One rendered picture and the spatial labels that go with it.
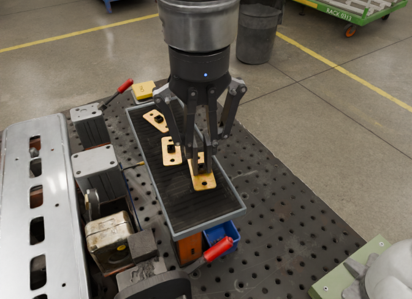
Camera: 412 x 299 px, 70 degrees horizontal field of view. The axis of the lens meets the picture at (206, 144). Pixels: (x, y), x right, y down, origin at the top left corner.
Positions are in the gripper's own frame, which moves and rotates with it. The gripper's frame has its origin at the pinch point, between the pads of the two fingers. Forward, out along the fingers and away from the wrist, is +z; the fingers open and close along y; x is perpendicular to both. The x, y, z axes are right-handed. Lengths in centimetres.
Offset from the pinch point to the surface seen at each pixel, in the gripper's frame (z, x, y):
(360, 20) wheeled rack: 99, -255, -232
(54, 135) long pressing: 25, -40, 38
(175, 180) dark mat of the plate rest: 9.3, -2.8, 4.7
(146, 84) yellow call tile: 9.2, -37.1, 7.9
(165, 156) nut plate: 9.0, -9.2, 5.7
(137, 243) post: 15.5, 5.5, 13.2
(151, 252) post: 15.9, 7.6, 11.0
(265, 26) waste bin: 83, -227, -108
